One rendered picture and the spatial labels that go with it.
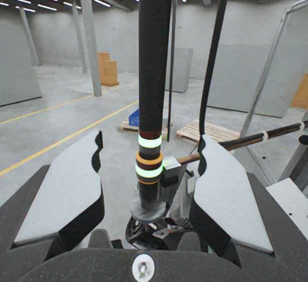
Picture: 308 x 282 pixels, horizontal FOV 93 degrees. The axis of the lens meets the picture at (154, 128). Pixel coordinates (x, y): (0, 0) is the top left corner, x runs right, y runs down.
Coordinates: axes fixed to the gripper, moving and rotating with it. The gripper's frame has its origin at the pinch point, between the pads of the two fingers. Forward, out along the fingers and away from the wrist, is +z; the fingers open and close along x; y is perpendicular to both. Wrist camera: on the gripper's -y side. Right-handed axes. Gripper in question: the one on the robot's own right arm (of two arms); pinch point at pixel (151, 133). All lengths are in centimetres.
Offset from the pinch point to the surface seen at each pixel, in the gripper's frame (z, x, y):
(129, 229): 18, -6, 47
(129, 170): 171, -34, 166
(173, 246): 7.0, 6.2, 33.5
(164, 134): 271, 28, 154
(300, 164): 37, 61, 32
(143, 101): 6.7, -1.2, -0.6
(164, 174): 8.0, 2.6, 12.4
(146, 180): 5.9, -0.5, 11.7
